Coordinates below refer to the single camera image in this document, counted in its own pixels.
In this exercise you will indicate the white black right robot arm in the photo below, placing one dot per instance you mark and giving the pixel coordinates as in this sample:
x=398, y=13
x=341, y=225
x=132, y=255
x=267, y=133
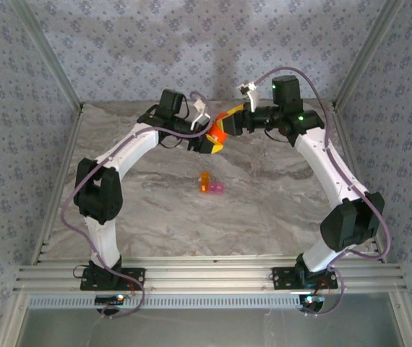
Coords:
x=339, y=206

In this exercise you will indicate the aluminium frame post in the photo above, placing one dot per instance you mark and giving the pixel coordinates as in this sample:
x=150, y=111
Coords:
x=48, y=54
x=366, y=54

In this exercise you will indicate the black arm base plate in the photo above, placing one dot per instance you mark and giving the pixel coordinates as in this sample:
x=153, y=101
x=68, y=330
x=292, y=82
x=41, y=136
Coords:
x=133, y=278
x=282, y=278

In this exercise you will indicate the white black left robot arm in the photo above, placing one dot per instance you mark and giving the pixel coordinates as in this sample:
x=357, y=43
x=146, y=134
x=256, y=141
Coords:
x=99, y=202

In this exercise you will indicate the grey metal sheet panel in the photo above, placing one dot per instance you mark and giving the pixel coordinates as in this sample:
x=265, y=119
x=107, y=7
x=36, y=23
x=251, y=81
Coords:
x=209, y=329

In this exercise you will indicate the aluminium frame leg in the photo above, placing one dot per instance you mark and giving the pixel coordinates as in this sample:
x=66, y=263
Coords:
x=11, y=325
x=410, y=325

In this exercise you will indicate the small controller board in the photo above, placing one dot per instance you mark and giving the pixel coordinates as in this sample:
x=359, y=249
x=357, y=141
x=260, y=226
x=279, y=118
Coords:
x=106, y=299
x=316, y=300

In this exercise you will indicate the aluminium mounting rail beam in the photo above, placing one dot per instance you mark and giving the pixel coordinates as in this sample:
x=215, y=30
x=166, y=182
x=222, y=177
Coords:
x=209, y=278

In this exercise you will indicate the pink translucent pill box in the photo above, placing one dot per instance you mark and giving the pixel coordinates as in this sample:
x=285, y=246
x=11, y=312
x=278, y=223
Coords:
x=217, y=188

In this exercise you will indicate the orange translucent pill box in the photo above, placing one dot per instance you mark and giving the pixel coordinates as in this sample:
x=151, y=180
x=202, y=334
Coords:
x=204, y=179

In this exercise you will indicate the aluminium side rail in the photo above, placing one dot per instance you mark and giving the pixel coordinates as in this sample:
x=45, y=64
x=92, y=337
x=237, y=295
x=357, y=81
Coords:
x=347, y=144
x=68, y=144

